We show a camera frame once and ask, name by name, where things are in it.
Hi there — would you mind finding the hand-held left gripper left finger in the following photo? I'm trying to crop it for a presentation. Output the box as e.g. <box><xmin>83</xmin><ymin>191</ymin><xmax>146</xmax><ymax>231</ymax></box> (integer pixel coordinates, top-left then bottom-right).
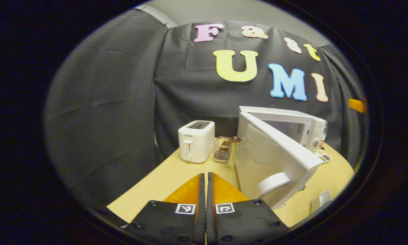
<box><xmin>124</xmin><ymin>173</ymin><xmax>206</xmax><ymax>244</ymax></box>

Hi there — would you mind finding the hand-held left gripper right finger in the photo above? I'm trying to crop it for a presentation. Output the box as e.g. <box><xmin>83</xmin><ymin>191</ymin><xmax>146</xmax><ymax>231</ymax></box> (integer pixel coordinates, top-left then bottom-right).
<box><xmin>206</xmin><ymin>172</ymin><xmax>289</xmax><ymax>244</ymax></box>

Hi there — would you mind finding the white microwave oven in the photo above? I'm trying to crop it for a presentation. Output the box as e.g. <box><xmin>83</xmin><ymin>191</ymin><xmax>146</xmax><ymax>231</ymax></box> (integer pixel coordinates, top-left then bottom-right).
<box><xmin>235</xmin><ymin>105</ymin><xmax>328</xmax><ymax>210</ymax></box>

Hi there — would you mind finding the white food tray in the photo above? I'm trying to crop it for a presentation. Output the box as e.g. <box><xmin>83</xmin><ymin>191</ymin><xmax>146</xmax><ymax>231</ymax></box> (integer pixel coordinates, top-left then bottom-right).
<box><xmin>309</xmin><ymin>190</ymin><xmax>332</xmax><ymax>215</ymax></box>

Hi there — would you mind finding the clear plastic water bottle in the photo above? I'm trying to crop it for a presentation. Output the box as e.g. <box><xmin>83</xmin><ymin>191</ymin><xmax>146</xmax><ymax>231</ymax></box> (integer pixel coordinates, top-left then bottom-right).
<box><xmin>320</xmin><ymin>122</ymin><xmax>328</xmax><ymax>148</ymax></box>

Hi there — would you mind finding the white divided plate with beans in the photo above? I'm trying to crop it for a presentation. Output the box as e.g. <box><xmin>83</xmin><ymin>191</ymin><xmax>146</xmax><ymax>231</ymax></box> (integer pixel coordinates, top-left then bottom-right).
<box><xmin>315</xmin><ymin>150</ymin><xmax>332</xmax><ymax>164</ymax></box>

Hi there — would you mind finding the white toaster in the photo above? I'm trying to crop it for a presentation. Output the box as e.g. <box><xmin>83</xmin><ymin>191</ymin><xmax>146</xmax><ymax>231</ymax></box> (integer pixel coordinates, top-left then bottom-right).
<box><xmin>178</xmin><ymin>120</ymin><xmax>215</xmax><ymax>164</ymax></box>

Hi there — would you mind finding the black backdrop cloth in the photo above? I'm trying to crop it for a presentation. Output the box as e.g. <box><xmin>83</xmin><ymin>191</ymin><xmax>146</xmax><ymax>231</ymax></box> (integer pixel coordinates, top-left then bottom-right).
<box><xmin>44</xmin><ymin>9</ymin><xmax>368</xmax><ymax>208</ymax></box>

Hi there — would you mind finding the small wire rack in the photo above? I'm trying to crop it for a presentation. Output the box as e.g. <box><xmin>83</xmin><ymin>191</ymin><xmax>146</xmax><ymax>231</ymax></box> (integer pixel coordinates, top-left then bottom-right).
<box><xmin>213</xmin><ymin>136</ymin><xmax>241</xmax><ymax>163</ymax></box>

